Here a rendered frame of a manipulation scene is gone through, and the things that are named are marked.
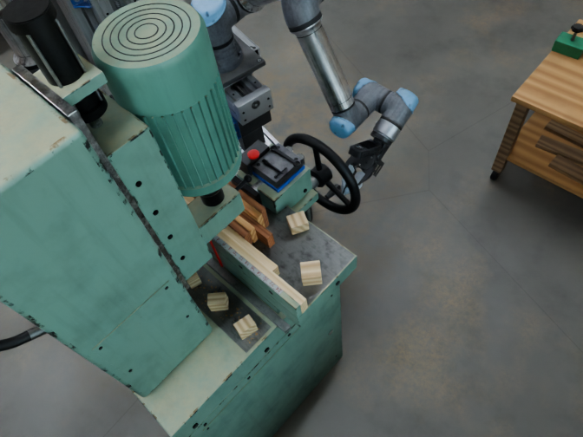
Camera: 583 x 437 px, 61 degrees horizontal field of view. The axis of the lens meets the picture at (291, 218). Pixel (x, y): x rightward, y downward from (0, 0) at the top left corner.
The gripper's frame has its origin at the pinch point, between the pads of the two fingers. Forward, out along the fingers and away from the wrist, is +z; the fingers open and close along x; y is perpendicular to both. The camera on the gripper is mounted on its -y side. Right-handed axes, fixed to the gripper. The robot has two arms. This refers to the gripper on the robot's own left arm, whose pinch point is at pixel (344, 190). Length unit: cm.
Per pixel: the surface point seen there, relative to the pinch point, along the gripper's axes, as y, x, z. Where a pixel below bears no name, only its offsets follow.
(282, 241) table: -33.2, -7.7, 18.5
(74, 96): -98, -1, 8
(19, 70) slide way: -100, 9, 10
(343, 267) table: -30.9, -23.7, 15.1
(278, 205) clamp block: -33.4, -1.3, 11.8
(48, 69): -101, 1, 7
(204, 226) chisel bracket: -54, 0, 22
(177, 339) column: -51, -7, 47
